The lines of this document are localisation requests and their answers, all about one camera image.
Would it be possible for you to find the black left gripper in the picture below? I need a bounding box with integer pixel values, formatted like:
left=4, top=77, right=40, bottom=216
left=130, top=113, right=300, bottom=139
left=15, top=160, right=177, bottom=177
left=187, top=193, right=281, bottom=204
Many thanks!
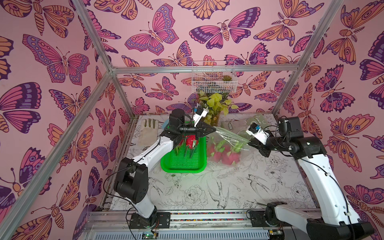
left=177, top=123, right=215, bottom=143

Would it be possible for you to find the red dragon fruit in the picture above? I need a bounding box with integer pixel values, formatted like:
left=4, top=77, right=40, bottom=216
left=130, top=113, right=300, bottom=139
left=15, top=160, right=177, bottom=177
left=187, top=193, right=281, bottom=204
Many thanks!
left=175, top=135, right=199, bottom=159

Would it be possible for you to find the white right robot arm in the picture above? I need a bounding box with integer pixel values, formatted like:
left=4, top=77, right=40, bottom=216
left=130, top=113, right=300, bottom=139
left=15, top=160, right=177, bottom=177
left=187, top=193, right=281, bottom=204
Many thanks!
left=246, top=117, right=375, bottom=240

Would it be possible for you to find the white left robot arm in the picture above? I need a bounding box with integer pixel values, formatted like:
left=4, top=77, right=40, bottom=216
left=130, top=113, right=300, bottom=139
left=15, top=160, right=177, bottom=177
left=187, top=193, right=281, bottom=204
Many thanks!
left=113, top=107, right=216, bottom=227

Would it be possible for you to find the potted green leafy plant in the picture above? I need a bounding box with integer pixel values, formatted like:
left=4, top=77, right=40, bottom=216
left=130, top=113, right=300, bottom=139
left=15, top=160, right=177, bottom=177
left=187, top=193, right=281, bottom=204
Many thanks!
left=197, top=93, right=240, bottom=126

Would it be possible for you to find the green plastic basket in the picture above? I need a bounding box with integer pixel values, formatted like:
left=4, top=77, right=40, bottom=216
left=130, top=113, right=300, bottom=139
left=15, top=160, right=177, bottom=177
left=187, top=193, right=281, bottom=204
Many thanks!
left=160, top=123, right=207, bottom=174

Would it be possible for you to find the beige green work glove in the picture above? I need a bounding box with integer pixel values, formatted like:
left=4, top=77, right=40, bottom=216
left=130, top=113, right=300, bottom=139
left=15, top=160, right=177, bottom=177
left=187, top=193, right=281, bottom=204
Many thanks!
left=138, top=119, right=159, bottom=147

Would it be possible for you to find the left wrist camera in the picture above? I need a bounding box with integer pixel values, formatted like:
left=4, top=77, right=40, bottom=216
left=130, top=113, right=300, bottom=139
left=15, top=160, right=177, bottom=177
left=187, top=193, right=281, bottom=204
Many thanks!
left=193, top=106, right=209, bottom=127

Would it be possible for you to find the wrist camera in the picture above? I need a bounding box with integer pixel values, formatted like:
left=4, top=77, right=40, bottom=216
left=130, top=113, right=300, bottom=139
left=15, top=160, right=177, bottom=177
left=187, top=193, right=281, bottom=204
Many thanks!
left=246, top=122, right=270, bottom=145
left=193, top=106, right=209, bottom=127

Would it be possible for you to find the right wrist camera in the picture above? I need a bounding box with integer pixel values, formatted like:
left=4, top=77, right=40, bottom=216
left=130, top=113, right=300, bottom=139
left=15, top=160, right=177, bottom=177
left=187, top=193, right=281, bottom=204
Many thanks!
left=246, top=122, right=270, bottom=145

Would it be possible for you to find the white wire wall basket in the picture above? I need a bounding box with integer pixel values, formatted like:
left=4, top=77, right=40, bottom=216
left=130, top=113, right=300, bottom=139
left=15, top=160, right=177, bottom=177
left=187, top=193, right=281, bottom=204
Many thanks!
left=191, top=65, right=238, bottom=94

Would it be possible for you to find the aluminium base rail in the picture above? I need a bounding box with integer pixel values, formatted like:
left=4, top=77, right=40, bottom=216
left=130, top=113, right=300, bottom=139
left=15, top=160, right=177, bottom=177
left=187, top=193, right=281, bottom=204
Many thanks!
left=80, top=209, right=310, bottom=240

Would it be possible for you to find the aluminium frame post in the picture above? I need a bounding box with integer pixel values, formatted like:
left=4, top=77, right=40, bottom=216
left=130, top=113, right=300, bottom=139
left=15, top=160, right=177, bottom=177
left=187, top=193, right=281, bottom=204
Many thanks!
left=73, top=1, right=135, bottom=119

